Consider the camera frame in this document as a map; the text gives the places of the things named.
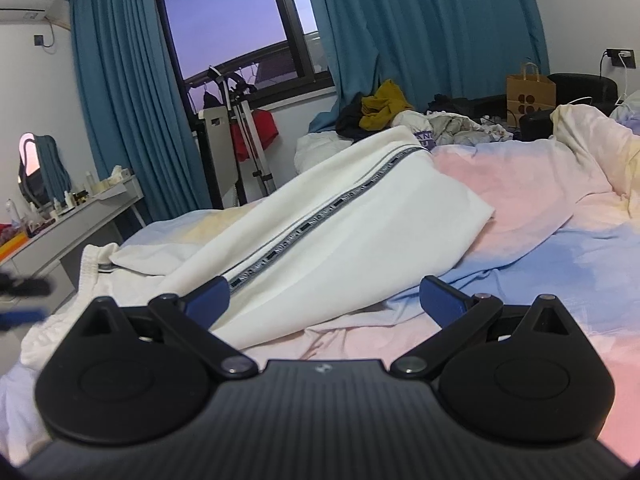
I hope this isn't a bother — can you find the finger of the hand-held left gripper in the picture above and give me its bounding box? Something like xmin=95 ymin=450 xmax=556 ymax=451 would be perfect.
xmin=0 ymin=310 xmax=47 ymax=333
xmin=0 ymin=273 xmax=54 ymax=298

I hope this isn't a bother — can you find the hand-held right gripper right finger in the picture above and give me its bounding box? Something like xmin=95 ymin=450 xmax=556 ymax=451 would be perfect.
xmin=390 ymin=275 xmax=574 ymax=380

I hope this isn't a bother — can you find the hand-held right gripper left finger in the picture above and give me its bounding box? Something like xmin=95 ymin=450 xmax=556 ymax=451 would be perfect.
xmin=79 ymin=276 xmax=259 ymax=380

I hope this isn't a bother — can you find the white ribbed sock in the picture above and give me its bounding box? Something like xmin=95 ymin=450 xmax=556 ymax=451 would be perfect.
xmin=20 ymin=125 xmax=497 ymax=377

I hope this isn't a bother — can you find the grey and white clothes pile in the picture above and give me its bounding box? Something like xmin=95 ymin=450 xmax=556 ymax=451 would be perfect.
xmin=391 ymin=109 xmax=516 ymax=147

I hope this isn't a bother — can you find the clothes drying rack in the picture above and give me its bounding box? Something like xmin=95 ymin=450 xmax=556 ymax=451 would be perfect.
xmin=184 ymin=64 xmax=281 ymax=207

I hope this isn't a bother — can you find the white desk with drawers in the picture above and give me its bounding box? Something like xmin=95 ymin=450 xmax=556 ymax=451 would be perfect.
xmin=0 ymin=175 xmax=147 ymax=307

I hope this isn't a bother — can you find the row of small bottles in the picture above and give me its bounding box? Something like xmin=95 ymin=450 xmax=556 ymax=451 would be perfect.
xmin=4 ymin=170 xmax=97 ymax=226

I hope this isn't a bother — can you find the arched mirror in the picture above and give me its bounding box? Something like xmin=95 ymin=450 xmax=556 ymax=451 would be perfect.
xmin=17 ymin=132 xmax=72 ymax=202

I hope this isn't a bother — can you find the pastel bed blanket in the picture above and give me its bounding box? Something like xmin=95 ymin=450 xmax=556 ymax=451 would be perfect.
xmin=0 ymin=104 xmax=640 ymax=480

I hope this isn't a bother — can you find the cream plastic organizer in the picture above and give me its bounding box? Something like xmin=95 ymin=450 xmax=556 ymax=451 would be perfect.
xmin=92 ymin=165 xmax=137 ymax=196

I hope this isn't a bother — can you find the white panel board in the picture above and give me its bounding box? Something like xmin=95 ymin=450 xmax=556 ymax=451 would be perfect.
xmin=196 ymin=104 xmax=242 ymax=209

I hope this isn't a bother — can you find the white crumpled cloth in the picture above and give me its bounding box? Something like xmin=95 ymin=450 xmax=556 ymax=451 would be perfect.
xmin=294 ymin=131 xmax=362 ymax=177

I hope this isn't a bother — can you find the black bag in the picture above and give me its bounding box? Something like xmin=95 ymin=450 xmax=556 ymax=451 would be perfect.
xmin=519 ymin=109 xmax=557 ymax=142

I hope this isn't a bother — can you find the mustard yellow cloth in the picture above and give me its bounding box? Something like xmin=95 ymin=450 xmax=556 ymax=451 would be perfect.
xmin=359 ymin=79 xmax=416 ymax=132

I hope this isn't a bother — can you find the blue curtain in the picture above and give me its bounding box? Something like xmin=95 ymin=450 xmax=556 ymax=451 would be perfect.
xmin=300 ymin=0 xmax=551 ymax=135
xmin=67 ymin=0 xmax=224 ymax=230

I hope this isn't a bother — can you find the brown paper bag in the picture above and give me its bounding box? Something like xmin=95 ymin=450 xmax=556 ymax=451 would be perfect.
xmin=506 ymin=62 xmax=557 ymax=129

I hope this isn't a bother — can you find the black chair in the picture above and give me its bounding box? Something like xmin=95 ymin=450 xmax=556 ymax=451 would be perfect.
xmin=547 ymin=73 xmax=619 ymax=116

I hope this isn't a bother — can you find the white air conditioner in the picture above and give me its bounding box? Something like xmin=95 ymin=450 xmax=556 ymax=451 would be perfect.
xmin=0 ymin=0 xmax=69 ymax=24

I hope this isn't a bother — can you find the dark framed window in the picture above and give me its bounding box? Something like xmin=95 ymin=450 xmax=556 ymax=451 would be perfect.
xmin=149 ymin=0 xmax=336 ymax=111

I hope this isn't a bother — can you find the white charging cable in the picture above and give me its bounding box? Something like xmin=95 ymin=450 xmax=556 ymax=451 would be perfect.
xmin=564 ymin=52 xmax=632 ymax=108

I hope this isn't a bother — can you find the wall outlet with charger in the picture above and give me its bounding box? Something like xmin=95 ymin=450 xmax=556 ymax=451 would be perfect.
xmin=604 ymin=47 xmax=637 ymax=70

